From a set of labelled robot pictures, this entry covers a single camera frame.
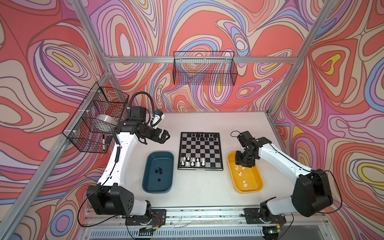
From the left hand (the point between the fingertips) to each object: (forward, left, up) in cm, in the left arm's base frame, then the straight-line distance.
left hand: (162, 132), depth 78 cm
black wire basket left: (-1, +32, +7) cm, 33 cm away
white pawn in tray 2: (-20, -46, -23) cm, 55 cm away
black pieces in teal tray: (-12, +3, -24) cm, 27 cm away
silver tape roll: (+3, +27, +8) cm, 28 cm away
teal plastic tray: (-13, +4, -25) cm, 28 cm away
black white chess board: (+1, -21, -22) cm, 31 cm away
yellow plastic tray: (-18, -47, -23) cm, 55 cm away
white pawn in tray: (-14, -44, -22) cm, 51 cm away
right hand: (-12, -43, -17) cm, 48 cm away
